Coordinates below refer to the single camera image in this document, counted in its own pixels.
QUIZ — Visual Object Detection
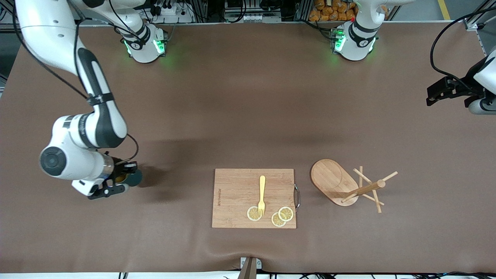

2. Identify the dark teal cup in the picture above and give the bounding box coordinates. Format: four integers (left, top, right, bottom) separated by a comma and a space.
115, 169, 143, 188

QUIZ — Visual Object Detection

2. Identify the wooden mug tree rack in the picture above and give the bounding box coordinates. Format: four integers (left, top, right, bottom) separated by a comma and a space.
310, 159, 398, 214

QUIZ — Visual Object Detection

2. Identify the wooden cutting board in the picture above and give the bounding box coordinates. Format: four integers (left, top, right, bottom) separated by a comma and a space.
212, 168, 297, 229

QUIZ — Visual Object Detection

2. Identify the brown table mat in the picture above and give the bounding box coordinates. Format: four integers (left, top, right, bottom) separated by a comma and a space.
0, 21, 496, 274

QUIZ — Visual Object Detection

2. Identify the yellow plastic fork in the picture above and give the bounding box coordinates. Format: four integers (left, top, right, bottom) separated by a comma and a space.
258, 175, 267, 217

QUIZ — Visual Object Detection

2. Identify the pile of orange items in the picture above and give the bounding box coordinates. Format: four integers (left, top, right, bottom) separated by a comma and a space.
309, 0, 359, 22

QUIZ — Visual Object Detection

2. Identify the white power strip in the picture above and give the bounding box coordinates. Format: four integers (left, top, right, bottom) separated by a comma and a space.
149, 0, 194, 24

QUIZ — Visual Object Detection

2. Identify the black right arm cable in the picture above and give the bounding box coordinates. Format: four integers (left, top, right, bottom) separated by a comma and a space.
12, 0, 140, 165

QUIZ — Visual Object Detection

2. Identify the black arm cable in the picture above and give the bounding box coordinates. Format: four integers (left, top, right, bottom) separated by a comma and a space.
12, 0, 140, 165
430, 6, 496, 86

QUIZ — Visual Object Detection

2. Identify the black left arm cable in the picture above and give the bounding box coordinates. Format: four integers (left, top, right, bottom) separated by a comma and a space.
430, 6, 496, 86

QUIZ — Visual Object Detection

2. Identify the aluminium frame profile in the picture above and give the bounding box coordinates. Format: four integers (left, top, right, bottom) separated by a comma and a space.
463, 0, 496, 31

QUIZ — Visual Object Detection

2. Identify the grey metal mount bracket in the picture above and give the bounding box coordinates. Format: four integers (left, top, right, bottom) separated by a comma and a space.
240, 257, 262, 279

